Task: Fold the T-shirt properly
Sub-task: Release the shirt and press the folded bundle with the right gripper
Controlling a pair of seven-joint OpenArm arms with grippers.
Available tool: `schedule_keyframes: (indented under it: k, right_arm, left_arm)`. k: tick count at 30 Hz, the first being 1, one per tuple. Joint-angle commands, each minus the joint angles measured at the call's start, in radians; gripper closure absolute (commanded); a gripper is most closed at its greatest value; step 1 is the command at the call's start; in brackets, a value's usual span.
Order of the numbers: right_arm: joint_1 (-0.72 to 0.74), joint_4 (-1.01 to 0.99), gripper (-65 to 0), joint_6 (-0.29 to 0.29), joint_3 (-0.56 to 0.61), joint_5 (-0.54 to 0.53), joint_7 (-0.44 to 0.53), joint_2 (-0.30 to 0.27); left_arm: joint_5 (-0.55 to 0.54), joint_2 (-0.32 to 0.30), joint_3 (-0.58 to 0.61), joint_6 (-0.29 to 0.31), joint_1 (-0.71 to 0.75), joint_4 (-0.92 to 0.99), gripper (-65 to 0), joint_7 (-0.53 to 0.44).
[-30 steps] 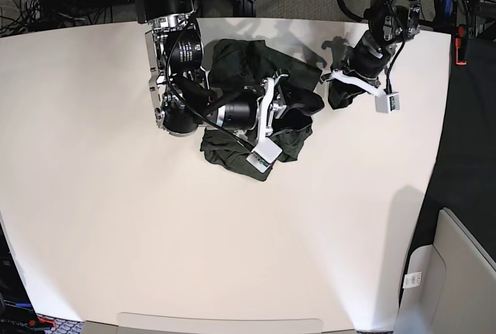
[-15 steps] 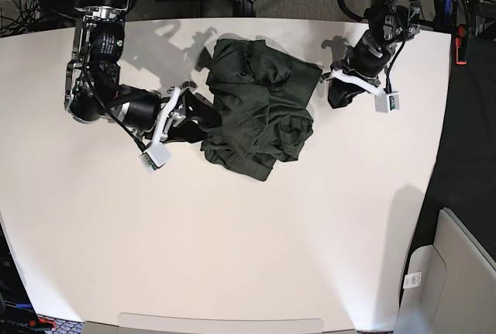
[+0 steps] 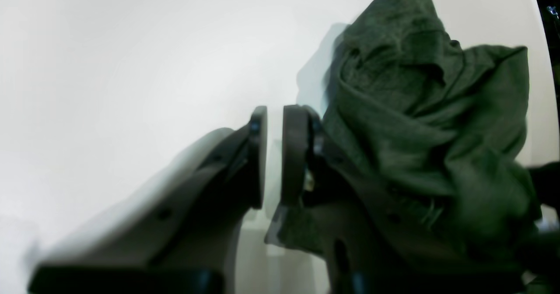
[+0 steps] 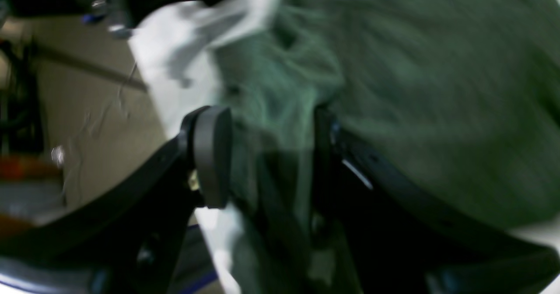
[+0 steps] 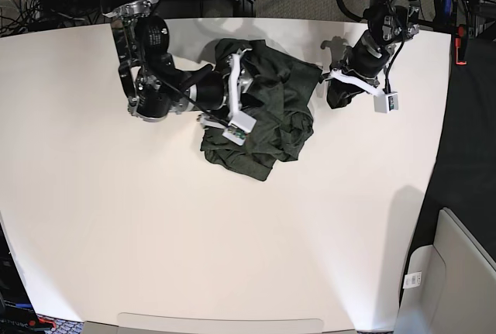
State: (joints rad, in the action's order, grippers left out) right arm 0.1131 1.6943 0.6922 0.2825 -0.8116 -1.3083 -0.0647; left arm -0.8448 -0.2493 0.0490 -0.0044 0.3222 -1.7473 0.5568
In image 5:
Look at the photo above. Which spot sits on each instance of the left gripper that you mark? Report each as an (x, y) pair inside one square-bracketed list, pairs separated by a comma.
[(364, 60)]

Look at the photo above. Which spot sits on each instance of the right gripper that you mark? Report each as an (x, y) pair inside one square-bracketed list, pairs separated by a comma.
[(212, 91)]

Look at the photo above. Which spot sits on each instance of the green long-sleeve shirt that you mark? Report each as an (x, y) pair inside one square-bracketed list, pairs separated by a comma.
[(278, 99)]

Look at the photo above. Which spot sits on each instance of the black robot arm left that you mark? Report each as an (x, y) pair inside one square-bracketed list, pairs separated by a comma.
[(388, 22)]

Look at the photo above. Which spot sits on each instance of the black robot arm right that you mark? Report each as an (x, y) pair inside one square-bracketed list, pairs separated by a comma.
[(155, 87)]

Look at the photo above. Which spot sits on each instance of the orange black clamp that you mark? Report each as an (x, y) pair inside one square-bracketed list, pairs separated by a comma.
[(461, 44)]

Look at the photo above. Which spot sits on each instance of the beige plastic bin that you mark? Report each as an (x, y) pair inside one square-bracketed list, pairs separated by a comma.
[(450, 284)]

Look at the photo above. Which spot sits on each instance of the orange black box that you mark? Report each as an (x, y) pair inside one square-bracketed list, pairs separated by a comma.
[(17, 312)]

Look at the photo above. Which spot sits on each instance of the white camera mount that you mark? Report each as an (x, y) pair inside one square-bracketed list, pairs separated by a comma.
[(229, 117), (384, 101)]

